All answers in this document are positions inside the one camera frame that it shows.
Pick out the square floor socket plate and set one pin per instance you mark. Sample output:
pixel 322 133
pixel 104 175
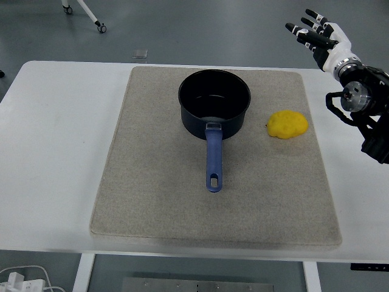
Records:
pixel 140 53

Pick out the white power strip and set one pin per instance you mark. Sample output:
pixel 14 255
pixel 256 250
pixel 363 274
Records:
pixel 21 283

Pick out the grey metal plate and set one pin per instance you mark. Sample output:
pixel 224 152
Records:
pixel 197 286

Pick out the short white stand leg caster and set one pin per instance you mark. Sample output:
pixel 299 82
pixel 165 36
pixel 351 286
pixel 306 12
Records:
pixel 68 9

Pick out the black table control box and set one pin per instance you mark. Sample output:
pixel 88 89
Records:
pixel 369 266

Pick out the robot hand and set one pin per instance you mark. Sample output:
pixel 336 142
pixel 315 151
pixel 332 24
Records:
pixel 337 50

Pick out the yellow potato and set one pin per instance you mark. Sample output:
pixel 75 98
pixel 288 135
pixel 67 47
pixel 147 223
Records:
pixel 287 124

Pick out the long white stand leg caster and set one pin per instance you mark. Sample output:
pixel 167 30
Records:
pixel 91 13

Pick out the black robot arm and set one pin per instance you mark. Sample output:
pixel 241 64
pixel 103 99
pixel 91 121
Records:
pixel 372 91

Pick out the white table leg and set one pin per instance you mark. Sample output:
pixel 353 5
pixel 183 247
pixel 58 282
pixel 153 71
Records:
pixel 312 278
pixel 82 273

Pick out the grey felt mat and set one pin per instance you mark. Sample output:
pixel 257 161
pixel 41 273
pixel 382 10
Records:
pixel 170 188

